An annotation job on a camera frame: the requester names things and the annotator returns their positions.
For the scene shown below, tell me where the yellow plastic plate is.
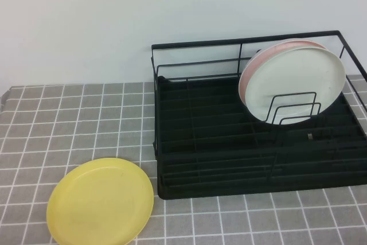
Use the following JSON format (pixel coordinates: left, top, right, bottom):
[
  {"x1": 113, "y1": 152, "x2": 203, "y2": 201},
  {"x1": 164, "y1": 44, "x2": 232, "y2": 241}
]
[{"x1": 46, "y1": 157, "x2": 155, "y2": 245}]

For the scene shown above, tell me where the white plate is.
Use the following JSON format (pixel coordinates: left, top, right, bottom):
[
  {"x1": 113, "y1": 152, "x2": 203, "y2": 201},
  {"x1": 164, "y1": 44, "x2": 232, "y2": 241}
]
[{"x1": 244, "y1": 46, "x2": 346, "y2": 126}]

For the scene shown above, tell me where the pink plate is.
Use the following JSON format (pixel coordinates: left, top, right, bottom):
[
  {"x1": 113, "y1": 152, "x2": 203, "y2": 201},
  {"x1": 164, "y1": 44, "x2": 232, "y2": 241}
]
[{"x1": 237, "y1": 39, "x2": 327, "y2": 105}]

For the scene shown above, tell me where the grey checked tablecloth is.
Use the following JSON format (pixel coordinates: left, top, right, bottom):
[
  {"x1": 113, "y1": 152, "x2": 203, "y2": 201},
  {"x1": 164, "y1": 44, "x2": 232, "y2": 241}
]
[{"x1": 0, "y1": 74, "x2": 367, "y2": 245}]

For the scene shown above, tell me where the black wire dish rack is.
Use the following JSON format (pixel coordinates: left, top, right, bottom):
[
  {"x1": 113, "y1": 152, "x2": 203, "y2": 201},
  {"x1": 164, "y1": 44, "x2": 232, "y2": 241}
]
[{"x1": 151, "y1": 30, "x2": 367, "y2": 201}]

